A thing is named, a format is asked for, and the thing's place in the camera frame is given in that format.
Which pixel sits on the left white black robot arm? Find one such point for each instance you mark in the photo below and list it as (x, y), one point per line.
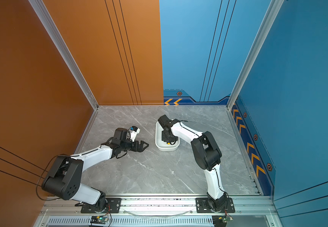
(64, 177)

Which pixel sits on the circuit board right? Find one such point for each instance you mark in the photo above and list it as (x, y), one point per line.
(220, 221)

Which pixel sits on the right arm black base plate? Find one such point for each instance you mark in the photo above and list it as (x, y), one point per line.
(222, 205)

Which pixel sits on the white plastic bin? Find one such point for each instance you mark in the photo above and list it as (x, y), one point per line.
(161, 145)

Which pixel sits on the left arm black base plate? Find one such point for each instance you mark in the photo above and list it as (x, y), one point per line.
(107, 205)

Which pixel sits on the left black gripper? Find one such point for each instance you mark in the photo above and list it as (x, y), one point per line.
(141, 149)

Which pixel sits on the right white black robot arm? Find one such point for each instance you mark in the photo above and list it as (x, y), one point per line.
(207, 155)

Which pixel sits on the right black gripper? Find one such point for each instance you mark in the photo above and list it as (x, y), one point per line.
(164, 140)

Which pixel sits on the aluminium corner post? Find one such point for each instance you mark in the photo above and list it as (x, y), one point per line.
(264, 29)
(54, 34)

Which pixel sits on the green circuit board left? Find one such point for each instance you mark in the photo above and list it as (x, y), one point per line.
(99, 221)

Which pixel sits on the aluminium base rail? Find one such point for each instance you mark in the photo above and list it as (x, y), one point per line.
(165, 205)

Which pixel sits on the aluminium corner post left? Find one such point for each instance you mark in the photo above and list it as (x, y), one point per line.
(54, 34)

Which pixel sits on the aluminium corner post right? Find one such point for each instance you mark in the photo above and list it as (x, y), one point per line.
(264, 29)

